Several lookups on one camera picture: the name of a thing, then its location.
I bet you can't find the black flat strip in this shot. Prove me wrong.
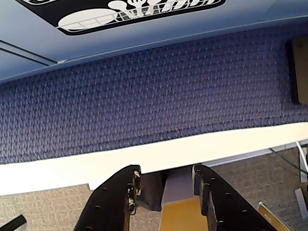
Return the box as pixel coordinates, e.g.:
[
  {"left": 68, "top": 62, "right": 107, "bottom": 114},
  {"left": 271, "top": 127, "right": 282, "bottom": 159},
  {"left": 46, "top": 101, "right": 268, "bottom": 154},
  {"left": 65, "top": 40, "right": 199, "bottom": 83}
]
[{"left": 0, "top": 215, "right": 27, "bottom": 231}]

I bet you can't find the white cable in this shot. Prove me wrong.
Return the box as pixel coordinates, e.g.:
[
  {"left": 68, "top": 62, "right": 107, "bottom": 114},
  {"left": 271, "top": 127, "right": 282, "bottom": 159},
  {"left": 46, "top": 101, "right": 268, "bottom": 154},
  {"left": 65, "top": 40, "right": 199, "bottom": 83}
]
[{"left": 295, "top": 141, "right": 308, "bottom": 185}]

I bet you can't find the grey flat strip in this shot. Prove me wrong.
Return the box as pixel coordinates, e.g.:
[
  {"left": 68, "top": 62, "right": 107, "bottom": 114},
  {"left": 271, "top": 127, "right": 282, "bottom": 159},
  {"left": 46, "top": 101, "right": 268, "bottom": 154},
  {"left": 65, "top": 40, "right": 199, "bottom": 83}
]
[{"left": 294, "top": 188, "right": 308, "bottom": 218}]

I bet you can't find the light blue toy kitchen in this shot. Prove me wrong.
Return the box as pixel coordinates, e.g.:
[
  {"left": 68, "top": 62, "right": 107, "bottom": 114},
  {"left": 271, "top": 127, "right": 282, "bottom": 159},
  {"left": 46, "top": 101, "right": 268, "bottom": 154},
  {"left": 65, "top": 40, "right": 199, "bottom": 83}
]
[{"left": 0, "top": 42, "right": 68, "bottom": 84}]

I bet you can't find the blue door with dishwasher sticker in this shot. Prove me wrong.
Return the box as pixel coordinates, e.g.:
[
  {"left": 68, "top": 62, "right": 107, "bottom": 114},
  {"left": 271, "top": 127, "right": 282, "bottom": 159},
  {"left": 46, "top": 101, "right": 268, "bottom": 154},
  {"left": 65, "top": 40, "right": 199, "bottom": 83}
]
[{"left": 0, "top": 0, "right": 308, "bottom": 67}]

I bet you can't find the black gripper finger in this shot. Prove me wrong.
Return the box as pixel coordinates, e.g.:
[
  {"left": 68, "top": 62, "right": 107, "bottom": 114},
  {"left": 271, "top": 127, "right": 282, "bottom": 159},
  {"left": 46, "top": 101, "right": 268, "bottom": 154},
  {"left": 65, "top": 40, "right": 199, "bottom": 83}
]
[
  {"left": 73, "top": 164, "right": 143, "bottom": 231},
  {"left": 192, "top": 164, "right": 287, "bottom": 231}
]

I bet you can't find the yellow edged label plate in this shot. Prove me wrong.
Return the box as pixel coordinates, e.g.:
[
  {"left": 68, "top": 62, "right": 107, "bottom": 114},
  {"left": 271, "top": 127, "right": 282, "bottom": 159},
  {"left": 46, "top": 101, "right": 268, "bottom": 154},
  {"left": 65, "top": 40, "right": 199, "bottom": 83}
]
[{"left": 257, "top": 201, "right": 295, "bottom": 231}]

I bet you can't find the dark blue textured mat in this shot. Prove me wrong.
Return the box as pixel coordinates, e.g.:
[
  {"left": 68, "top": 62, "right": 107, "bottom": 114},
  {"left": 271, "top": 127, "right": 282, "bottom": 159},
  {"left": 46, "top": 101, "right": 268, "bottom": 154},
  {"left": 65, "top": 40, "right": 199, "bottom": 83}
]
[{"left": 0, "top": 20, "right": 308, "bottom": 167}]

